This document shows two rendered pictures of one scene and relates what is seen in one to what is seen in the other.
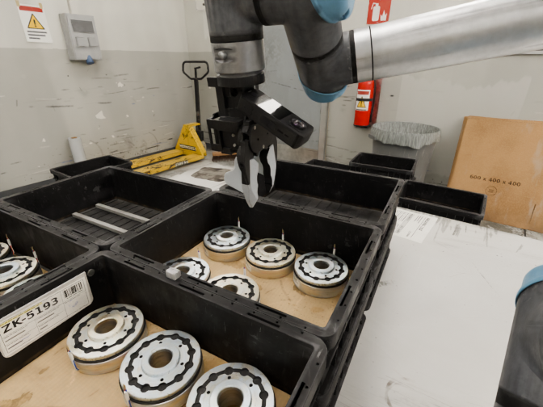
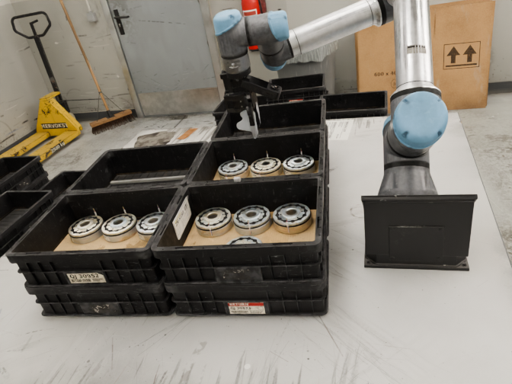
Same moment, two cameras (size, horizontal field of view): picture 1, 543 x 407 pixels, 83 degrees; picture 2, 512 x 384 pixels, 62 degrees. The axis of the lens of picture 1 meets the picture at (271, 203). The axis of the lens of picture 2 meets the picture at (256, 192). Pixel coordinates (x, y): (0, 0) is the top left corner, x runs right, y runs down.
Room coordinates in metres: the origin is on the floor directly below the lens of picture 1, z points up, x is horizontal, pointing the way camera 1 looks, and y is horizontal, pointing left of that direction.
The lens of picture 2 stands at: (-0.68, 0.37, 1.51)
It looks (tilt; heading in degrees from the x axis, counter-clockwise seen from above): 31 degrees down; 345
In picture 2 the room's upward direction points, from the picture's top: 11 degrees counter-clockwise
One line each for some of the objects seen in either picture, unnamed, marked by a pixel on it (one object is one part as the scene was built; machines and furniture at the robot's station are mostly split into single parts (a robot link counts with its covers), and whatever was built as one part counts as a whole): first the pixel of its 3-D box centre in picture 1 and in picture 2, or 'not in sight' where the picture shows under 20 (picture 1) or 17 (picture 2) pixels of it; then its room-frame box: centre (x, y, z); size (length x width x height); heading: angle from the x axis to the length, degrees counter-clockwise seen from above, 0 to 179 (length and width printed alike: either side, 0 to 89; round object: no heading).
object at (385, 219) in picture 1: (313, 188); (270, 120); (0.74, -0.11, 0.92); 0.40 x 0.30 x 0.02; 61
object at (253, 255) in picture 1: (271, 252); (265, 164); (0.54, 0.00, 0.86); 0.10 x 0.10 x 0.01
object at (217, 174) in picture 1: (213, 172); (153, 138); (1.47, 0.29, 0.71); 0.22 x 0.19 x 0.01; 55
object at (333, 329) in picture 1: (252, 242); (259, 158); (0.48, 0.03, 0.92); 0.40 x 0.30 x 0.02; 61
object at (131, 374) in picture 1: (162, 361); (251, 216); (0.28, 0.14, 0.86); 0.10 x 0.10 x 0.01
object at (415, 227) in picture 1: (383, 216); (316, 129); (1.00, -0.41, 0.70); 0.33 x 0.23 x 0.01; 55
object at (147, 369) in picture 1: (161, 358); (251, 214); (0.28, 0.14, 0.86); 0.05 x 0.05 x 0.01
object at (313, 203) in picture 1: (313, 206); (273, 133); (0.74, -0.11, 0.87); 0.40 x 0.30 x 0.11; 61
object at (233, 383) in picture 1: (230, 400); (291, 212); (0.23, 0.05, 0.86); 0.05 x 0.05 x 0.01
